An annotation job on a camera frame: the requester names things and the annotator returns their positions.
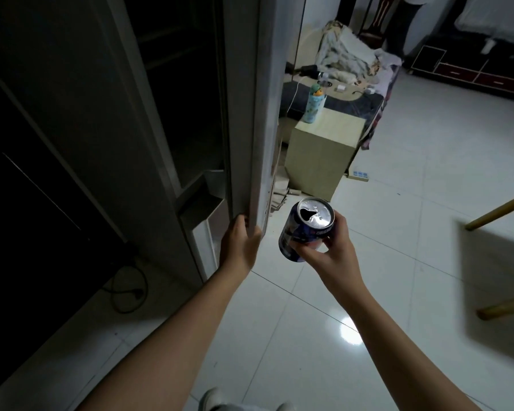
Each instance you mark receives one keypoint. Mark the person's left hand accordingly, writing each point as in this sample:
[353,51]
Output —
[237,246]

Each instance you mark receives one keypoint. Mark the person's right hand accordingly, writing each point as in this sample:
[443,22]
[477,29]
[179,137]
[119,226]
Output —
[338,263]

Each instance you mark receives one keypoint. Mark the person's left thumb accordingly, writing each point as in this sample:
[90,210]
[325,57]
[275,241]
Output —
[255,241]

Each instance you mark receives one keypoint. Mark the person's right thumb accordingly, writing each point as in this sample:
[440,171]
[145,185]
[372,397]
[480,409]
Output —
[307,247]

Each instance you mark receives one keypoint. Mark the blue drink can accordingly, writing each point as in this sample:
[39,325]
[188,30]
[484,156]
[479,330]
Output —
[302,228]

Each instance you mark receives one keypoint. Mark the grey refrigerator door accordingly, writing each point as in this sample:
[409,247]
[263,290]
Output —
[245,124]

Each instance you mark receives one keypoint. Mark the person's left forearm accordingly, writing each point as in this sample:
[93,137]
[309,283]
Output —
[171,350]

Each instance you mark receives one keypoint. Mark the person's right forearm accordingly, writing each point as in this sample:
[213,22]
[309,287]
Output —
[402,355]

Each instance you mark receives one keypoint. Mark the flattened cardboard pieces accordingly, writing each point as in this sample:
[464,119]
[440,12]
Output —
[280,192]

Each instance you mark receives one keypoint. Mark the white power strip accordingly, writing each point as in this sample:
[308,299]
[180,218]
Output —
[359,174]

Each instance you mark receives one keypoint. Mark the beige wooden nightstand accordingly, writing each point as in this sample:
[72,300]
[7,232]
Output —
[321,154]

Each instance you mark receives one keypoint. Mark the green patterned drink bottle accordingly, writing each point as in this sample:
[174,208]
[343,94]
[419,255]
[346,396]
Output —
[313,107]

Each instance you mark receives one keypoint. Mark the dark bed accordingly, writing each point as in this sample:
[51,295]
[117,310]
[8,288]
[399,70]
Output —
[359,100]

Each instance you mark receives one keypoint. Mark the white shoe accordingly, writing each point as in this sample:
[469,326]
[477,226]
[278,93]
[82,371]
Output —
[212,400]

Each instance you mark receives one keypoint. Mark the black hair dryer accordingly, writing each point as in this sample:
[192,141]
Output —
[308,70]

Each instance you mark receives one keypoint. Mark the wooden furniture leg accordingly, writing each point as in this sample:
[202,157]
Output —
[499,210]
[507,309]

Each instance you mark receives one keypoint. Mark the crumpled light blanket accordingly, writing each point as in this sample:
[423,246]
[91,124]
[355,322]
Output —
[347,55]

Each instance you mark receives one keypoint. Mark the dark red low cabinet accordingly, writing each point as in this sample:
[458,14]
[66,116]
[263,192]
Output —
[462,72]

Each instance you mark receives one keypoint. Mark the dark wooden chair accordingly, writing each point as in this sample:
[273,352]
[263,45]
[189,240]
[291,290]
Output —
[370,21]

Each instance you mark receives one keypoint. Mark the small white bottle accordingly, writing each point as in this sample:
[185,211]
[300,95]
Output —
[488,47]

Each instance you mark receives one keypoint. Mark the white mattress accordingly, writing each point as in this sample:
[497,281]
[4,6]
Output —
[492,17]

